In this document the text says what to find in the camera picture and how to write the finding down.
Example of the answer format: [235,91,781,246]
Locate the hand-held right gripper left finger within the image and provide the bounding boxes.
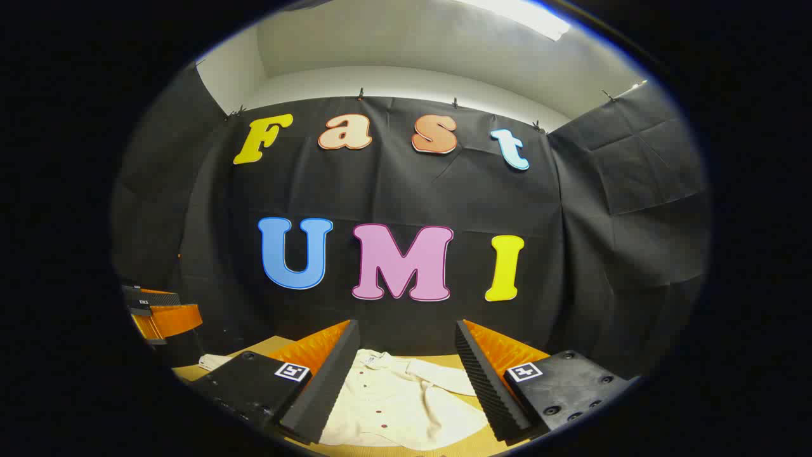
[190,319,361,445]

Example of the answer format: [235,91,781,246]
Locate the cream button shirt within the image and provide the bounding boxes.
[198,348,490,450]

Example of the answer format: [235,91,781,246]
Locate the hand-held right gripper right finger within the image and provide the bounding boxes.
[455,319,638,443]

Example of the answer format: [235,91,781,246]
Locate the black backdrop cloth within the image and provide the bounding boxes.
[111,63,711,381]

